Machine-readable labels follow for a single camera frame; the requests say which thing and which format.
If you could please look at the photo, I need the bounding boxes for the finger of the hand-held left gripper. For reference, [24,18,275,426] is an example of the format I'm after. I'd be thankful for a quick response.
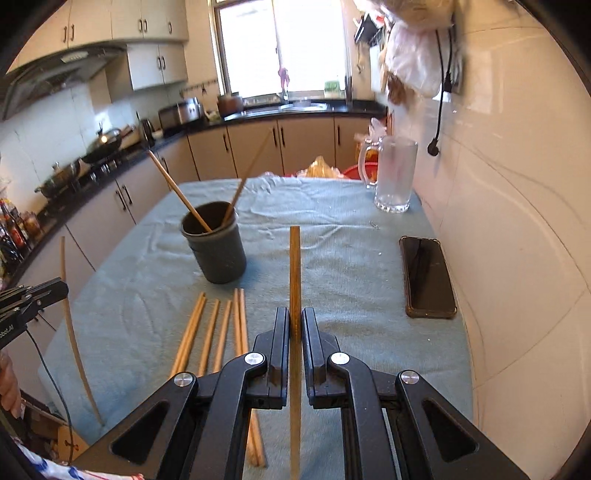
[16,277,69,318]

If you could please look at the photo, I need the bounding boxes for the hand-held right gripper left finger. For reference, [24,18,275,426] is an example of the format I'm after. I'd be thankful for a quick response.
[71,307,291,480]

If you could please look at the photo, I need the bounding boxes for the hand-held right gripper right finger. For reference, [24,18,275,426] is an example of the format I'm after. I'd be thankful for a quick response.
[301,307,529,480]

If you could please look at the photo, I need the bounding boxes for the dark grey utensil cup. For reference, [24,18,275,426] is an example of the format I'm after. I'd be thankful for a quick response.
[180,202,247,284]

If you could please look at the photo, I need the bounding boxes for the person's left hand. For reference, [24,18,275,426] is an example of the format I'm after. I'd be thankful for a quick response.
[0,352,22,419]

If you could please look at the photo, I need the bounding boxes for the cluster of condiment bottles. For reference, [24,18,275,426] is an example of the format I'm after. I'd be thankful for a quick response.
[0,185,42,273]

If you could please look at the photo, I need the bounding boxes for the blue table cloth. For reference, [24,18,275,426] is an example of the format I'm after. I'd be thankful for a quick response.
[39,178,474,480]

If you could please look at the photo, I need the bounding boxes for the steel cooking pot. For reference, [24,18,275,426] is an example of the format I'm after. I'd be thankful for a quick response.
[34,161,81,199]

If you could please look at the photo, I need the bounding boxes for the cardboard box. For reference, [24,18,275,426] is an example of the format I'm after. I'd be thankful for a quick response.
[21,399,90,462]

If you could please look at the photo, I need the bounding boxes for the gas stove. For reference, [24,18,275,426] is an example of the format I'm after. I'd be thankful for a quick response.
[41,152,148,204]

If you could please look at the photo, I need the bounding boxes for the black smartphone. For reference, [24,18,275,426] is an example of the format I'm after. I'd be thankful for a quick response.
[399,236,458,319]

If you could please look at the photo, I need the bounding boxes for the black wok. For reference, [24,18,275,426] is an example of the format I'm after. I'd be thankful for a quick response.
[81,127,134,164]

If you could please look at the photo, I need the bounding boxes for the patterned clothing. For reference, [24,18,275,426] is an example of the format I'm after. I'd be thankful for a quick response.
[14,440,139,480]

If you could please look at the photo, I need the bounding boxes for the steel wok lid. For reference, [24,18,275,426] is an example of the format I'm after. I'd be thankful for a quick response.
[95,128,124,148]

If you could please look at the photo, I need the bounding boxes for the yellowish plastic bag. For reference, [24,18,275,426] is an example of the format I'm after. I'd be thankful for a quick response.
[298,157,347,179]

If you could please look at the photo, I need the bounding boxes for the red plastic basin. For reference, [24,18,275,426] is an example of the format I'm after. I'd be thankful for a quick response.
[342,162,379,184]

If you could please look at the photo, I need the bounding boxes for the clear glass mug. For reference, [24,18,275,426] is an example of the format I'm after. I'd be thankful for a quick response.
[358,135,419,213]

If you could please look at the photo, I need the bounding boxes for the range hood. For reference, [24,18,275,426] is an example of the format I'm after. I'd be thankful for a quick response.
[0,44,127,121]

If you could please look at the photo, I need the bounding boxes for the stainless steel oven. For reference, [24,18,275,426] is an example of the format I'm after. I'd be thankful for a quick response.
[158,97,204,131]

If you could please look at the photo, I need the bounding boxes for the white and orange plastic bags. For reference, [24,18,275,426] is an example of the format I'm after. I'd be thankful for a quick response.
[353,117,386,162]

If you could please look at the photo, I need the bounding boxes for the steel kitchen sink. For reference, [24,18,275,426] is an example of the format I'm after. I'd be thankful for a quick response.
[240,102,328,115]

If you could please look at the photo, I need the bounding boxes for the brown clay pot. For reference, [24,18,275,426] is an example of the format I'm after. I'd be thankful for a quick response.
[217,92,245,117]

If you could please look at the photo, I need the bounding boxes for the upper kitchen cabinets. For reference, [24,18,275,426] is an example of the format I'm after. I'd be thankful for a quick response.
[7,0,190,90]

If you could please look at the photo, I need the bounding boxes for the kitchen window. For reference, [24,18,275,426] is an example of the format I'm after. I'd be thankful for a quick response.
[210,0,356,100]

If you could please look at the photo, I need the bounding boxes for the clear hanging plastic bag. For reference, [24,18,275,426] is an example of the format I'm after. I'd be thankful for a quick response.
[385,21,444,97]

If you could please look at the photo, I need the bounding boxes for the clear bag of buns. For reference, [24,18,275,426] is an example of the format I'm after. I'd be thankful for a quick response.
[383,0,458,26]

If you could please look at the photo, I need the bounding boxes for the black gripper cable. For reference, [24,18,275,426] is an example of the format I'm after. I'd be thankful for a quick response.
[23,329,75,464]

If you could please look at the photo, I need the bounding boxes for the black power cable with plug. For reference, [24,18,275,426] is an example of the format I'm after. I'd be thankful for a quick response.
[427,18,455,158]

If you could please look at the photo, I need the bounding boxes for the black wall rack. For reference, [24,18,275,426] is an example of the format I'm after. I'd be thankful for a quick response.
[353,11,386,47]

